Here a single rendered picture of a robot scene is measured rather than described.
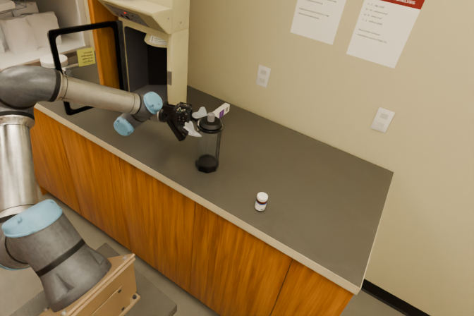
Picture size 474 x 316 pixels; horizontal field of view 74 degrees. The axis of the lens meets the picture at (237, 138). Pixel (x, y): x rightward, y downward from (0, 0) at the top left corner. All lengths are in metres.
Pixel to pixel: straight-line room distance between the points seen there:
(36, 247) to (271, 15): 1.31
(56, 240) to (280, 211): 0.78
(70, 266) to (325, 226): 0.86
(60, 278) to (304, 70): 1.29
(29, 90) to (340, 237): 1.11
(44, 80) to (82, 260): 0.50
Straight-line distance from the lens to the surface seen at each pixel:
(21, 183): 1.03
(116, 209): 1.92
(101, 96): 1.09
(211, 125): 1.22
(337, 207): 1.37
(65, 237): 0.86
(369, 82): 1.55
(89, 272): 0.85
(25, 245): 0.87
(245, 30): 1.71
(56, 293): 0.87
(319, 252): 1.20
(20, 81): 1.03
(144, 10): 1.33
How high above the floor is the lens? 1.87
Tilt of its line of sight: 36 degrees down
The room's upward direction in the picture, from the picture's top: 9 degrees clockwise
